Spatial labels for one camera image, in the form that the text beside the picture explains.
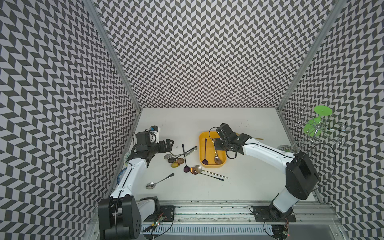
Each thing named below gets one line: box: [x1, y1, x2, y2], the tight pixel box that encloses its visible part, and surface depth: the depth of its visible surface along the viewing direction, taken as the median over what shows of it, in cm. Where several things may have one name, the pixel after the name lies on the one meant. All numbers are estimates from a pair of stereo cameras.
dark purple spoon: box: [182, 144, 191, 173], surface depth 91 cm
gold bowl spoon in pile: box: [171, 161, 181, 168], surface depth 91 cm
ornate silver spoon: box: [212, 140, 222, 165], surface depth 93 cm
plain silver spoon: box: [145, 172, 175, 190], surface depth 83 cm
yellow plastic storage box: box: [199, 131, 226, 168], surface depth 95 cm
